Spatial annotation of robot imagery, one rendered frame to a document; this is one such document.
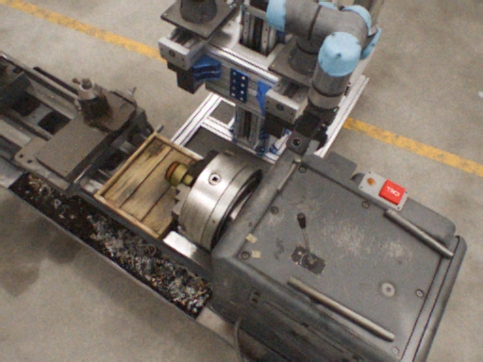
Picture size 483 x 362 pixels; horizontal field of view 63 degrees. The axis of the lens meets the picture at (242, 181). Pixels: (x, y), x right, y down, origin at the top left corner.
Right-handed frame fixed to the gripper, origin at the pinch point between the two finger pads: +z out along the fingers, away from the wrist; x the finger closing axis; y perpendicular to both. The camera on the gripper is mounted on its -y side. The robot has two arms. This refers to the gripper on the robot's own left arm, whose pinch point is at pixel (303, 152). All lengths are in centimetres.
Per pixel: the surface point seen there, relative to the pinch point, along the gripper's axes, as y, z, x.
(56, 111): -5, 53, 107
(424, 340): -24, 12, -48
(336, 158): 11.7, 12.4, -8.1
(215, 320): -38, 84, 4
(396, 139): 139, 138, -34
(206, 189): -17.2, 15.0, 19.7
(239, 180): -9.8, 14.1, 13.1
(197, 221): -24.8, 20.9, 17.9
